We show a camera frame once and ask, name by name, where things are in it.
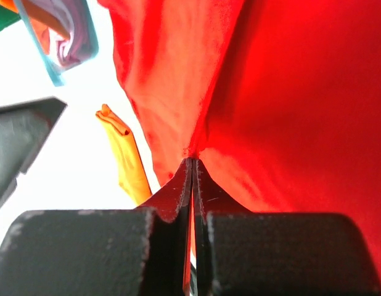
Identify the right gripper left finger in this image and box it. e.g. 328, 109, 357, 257
0, 158, 192, 295

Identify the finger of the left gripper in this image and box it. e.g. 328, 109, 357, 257
0, 97, 67, 208

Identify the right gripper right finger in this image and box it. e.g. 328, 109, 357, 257
192, 160, 381, 295

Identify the red t shirt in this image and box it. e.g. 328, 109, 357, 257
102, 1, 381, 278

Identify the blue plastic basket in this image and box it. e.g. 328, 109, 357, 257
15, 1, 96, 86

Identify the folded orange t shirt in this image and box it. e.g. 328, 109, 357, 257
96, 104, 152, 206

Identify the pink garment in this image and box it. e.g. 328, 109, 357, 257
36, 1, 99, 70

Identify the orange garment in basket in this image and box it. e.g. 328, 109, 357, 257
0, 1, 70, 54

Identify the green garment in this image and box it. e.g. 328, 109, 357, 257
0, 5, 20, 31

